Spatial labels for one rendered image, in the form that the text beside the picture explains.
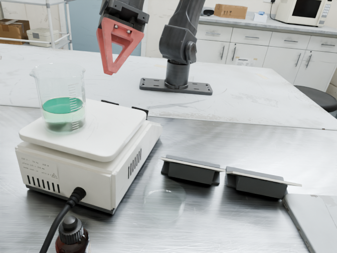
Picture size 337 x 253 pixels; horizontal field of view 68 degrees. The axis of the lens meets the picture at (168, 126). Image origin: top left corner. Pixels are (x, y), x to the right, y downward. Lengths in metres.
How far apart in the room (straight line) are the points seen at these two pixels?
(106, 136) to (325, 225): 0.29
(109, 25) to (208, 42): 2.34
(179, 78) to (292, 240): 0.46
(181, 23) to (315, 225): 0.49
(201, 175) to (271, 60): 2.65
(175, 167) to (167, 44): 0.35
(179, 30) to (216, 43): 2.12
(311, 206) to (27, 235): 0.35
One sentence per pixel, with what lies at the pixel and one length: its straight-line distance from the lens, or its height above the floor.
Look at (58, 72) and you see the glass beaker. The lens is 0.33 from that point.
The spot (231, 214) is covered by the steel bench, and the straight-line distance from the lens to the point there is 0.35.
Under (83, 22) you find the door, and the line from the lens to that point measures 3.35.
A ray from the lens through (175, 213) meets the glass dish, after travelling 0.32.
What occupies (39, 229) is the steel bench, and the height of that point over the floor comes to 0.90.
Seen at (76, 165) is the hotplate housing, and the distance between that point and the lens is 0.30.
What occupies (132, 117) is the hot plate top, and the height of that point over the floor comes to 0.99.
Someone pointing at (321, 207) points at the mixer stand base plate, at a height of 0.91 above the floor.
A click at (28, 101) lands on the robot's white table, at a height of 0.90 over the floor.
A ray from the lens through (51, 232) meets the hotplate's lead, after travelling 0.29.
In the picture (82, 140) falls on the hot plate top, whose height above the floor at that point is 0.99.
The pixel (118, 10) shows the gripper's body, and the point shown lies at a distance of 0.42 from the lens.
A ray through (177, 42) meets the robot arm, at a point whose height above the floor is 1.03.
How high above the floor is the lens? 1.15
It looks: 30 degrees down
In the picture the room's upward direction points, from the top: 7 degrees clockwise
